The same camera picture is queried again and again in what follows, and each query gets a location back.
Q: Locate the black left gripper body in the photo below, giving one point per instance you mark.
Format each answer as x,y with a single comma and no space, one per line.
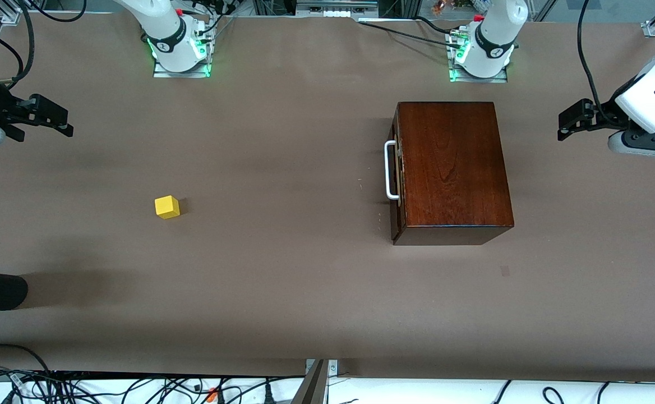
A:
605,112

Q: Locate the yellow cube block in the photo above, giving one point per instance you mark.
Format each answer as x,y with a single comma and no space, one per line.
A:
167,206

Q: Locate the wooden drawer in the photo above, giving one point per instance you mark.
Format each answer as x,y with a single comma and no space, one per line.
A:
397,126

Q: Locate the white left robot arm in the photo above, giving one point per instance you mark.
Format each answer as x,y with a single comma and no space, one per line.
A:
496,33

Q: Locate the dark brown wooden cabinet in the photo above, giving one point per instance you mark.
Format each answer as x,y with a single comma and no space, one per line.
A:
456,163

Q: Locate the white power strip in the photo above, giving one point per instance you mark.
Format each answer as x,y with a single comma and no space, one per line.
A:
336,8

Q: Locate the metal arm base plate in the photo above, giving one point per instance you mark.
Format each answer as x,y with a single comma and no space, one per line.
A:
159,74
453,78

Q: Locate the aluminium frame post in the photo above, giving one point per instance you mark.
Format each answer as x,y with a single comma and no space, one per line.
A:
313,387

